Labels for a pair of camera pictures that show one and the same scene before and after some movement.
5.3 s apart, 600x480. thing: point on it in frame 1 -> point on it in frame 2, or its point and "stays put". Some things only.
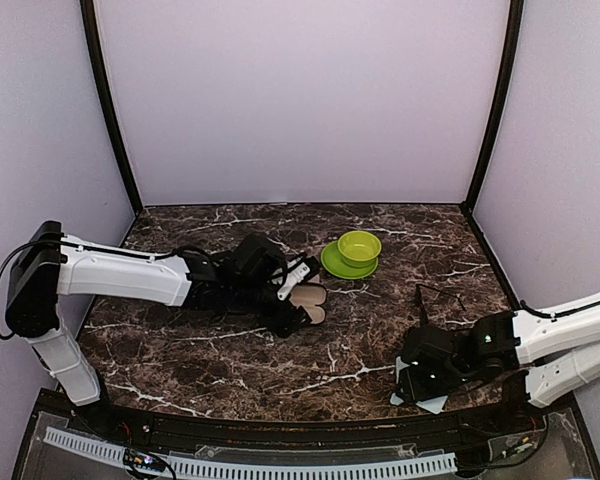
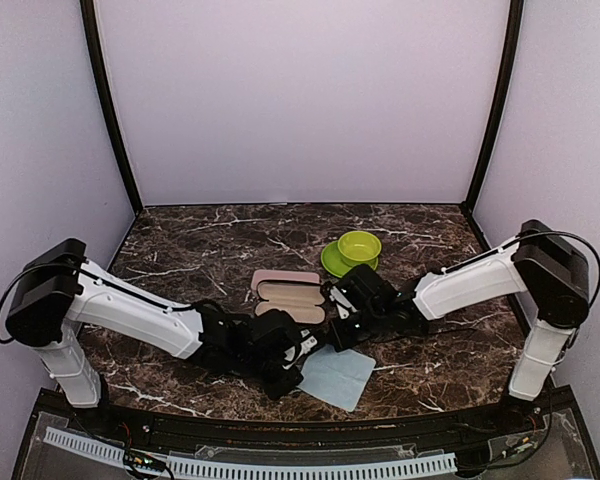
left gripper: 287,320 -> 277,390
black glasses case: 310,298 stays put
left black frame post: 90,26 stays put
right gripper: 414,389 -> 342,341
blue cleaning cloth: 435,405 -> 336,377
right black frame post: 515,21 stays put
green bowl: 359,249 stays put
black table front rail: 443,430 stays put
